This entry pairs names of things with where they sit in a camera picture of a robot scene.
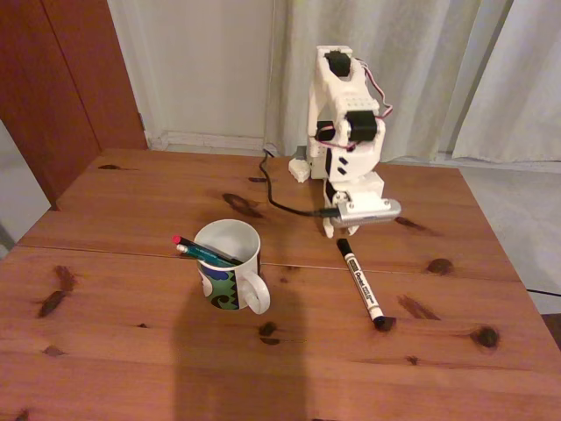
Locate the white curtain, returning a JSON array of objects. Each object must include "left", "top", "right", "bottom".
[
  {"left": 265, "top": 0, "right": 514, "bottom": 166},
  {"left": 450, "top": 0, "right": 561, "bottom": 166}
]

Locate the green mechanical pencil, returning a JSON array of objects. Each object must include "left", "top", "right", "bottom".
[{"left": 175, "top": 244, "right": 238, "bottom": 268}]

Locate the brown wooden cabinet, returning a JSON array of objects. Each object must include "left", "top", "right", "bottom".
[{"left": 0, "top": 0, "right": 148, "bottom": 212}]

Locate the black camera cable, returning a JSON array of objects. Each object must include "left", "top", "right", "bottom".
[{"left": 259, "top": 148, "right": 335, "bottom": 219}]

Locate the white patterned mug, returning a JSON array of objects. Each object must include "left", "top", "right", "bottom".
[{"left": 193, "top": 219, "right": 271, "bottom": 316}]

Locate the black pen with red end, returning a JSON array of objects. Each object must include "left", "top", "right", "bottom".
[{"left": 171, "top": 234, "right": 245, "bottom": 267}]

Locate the silver camera box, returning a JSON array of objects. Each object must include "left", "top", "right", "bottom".
[{"left": 328, "top": 197, "right": 402, "bottom": 229}]

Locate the black and white marker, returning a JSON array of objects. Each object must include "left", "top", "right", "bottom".
[{"left": 336, "top": 238, "right": 391, "bottom": 331}]

